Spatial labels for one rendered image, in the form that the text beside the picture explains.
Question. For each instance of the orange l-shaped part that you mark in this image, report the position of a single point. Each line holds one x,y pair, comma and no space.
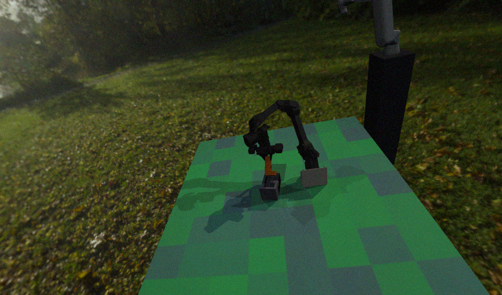
268,171

